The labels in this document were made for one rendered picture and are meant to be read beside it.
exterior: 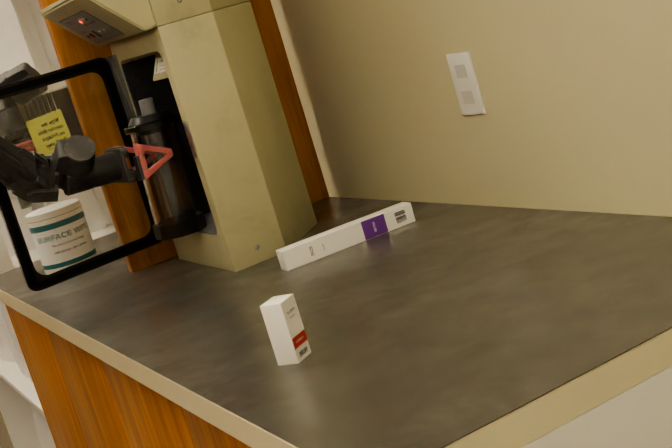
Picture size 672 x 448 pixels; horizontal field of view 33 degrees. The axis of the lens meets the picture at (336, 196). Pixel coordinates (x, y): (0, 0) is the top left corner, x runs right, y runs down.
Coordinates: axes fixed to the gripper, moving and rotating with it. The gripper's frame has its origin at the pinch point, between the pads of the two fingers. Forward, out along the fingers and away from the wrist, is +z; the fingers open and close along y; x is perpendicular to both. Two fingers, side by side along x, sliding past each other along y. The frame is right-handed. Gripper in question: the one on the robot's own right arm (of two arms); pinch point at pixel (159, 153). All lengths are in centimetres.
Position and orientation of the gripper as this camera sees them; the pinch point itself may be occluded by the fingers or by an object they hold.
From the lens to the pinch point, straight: 221.1
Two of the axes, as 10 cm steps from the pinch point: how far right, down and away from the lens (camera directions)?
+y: -4.9, -0.1, 8.7
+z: 8.4, -2.7, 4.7
